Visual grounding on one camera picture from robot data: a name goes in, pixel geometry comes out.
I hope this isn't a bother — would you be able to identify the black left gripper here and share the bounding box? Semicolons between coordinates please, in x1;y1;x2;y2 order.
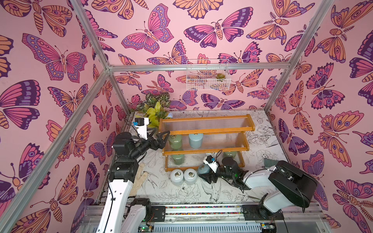
130;127;169;162

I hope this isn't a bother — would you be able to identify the white tea canister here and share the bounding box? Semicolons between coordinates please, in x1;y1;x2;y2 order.
170;169;184;186
184;169;198;185

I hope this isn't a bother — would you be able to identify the green canister shelf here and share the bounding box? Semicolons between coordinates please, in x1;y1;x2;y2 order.
172;154;185;165
169;135;183;150
223;151;238;159

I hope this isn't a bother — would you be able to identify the blue canister shelf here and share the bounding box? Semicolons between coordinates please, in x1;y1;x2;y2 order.
188;134;204;149
197;164;211;175

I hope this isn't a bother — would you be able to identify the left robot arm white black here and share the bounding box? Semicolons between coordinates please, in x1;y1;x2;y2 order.
96;131;170;233

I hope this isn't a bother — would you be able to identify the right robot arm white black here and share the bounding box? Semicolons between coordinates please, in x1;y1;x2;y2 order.
199;155;319;219

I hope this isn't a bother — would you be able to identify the white canister bottom shelf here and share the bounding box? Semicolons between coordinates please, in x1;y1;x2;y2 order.
206;152;217;157

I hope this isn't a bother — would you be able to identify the green canister bottom shelf right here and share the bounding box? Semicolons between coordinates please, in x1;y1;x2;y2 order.
223;151;238;159

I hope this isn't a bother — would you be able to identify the green canister bottom shelf left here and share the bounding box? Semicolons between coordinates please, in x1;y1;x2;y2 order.
172;154;185;165

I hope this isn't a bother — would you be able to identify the wooden three-tier shelf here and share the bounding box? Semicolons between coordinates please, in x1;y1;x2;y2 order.
159;114;255;172

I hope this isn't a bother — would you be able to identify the glass vase with green plant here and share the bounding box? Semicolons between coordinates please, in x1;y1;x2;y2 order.
136;93;173;128

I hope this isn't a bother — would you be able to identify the beige work glove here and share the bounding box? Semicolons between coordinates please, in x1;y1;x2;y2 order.
129;163;149;197

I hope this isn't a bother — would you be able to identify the teal dustpan brush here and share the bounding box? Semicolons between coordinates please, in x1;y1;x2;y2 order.
263;158;278;168

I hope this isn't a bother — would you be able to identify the small green succulent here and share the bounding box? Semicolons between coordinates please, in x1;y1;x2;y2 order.
215;73;226;80

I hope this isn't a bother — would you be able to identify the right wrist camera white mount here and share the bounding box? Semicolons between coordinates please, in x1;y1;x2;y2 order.
204;155;219;173

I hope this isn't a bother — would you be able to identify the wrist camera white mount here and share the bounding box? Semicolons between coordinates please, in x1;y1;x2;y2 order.
204;155;219;173
133;117;150;140

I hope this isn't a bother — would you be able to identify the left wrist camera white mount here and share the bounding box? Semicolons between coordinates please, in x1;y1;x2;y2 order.
133;117;150;140

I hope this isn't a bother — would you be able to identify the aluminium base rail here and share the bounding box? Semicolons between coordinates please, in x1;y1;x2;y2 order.
78;202;330;233

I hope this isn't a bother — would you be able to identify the white wire wall basket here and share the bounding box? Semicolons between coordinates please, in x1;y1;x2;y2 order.
185;62;231;92

